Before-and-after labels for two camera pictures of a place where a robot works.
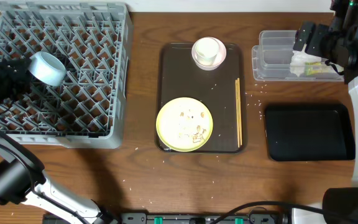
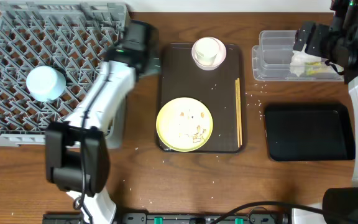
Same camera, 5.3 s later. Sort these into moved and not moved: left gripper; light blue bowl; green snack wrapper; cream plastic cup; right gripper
Moved: left gripper; light blue bowl
Not moved: cream plastic cup; green snack wrapper; right gripper
